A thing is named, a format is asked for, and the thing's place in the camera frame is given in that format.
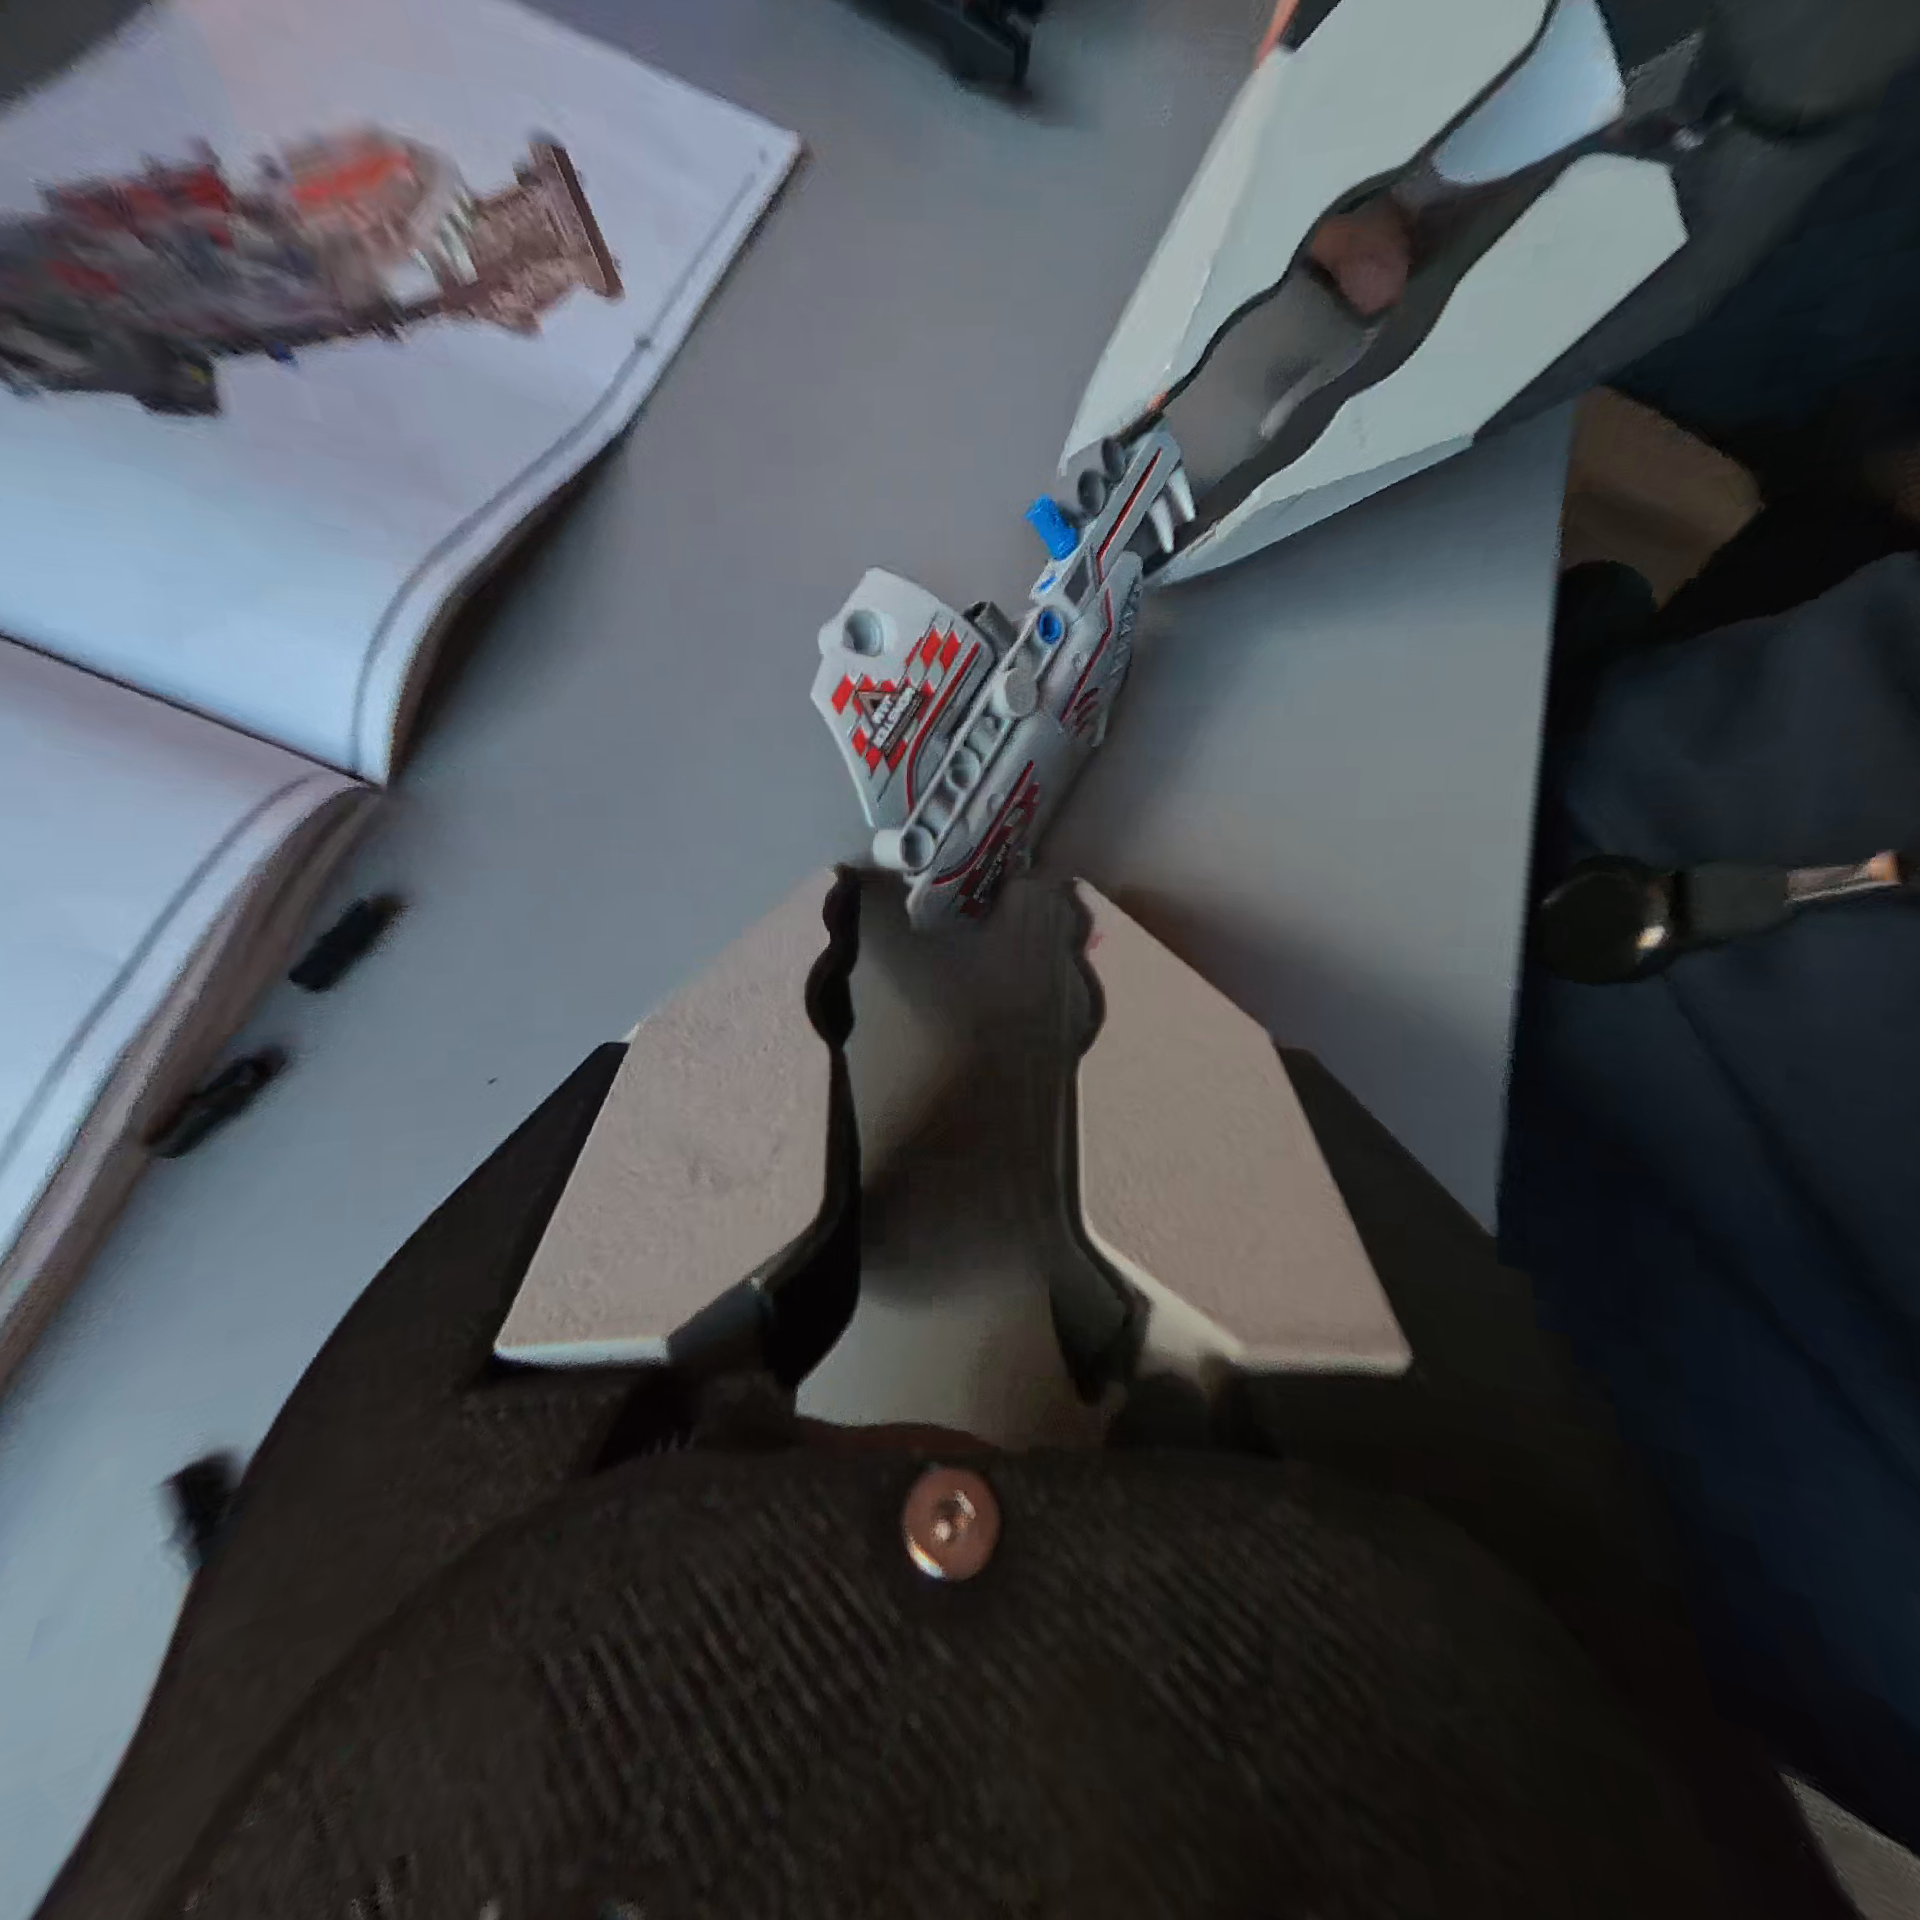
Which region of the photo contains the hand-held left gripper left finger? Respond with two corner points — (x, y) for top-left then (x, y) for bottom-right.
(495, 860), (872, 1385)

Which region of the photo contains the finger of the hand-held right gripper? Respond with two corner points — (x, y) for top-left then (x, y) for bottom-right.
(1059, 0), (1631, 474)
(1163, 146), (1693, 584)

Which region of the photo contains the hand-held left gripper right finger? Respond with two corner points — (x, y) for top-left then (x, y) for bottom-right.
(1051, 876), (1413, 1401)

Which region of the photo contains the grey red-patterned lego assembly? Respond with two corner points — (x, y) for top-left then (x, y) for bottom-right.
(816, 421), (1206, 934)

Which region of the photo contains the black lego piece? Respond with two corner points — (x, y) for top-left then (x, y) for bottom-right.
(853, 0), (1046, 93)

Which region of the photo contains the small black lego pin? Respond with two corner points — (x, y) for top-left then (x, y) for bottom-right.
(289, 895), (406, 993)
(150, 1052), (289, 1159)
(162, 1449), (246, 1573)

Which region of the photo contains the open lego instruction booklet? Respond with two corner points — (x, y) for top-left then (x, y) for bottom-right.
(0, 0), (807, 1357)

